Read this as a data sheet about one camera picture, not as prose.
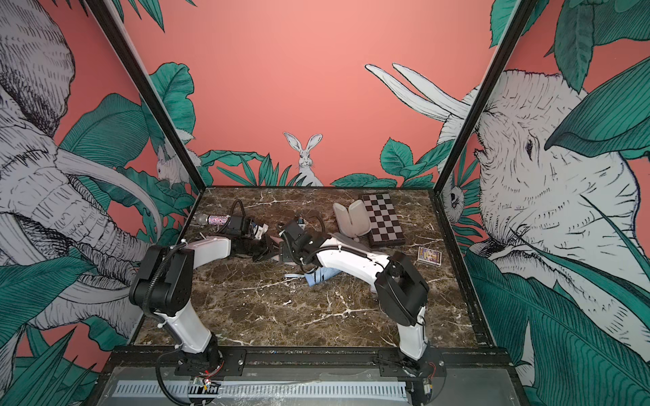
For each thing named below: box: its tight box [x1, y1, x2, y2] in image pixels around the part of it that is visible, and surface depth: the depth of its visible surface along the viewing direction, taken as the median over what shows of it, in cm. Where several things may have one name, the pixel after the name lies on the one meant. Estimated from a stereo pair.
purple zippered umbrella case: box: [332, 199, 372, 238], surface depth 111 cm
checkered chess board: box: [362, 192, 406, 248], surface depth 107 cm
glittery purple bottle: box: [193, 213, 231, 226], surface depth 106 cm
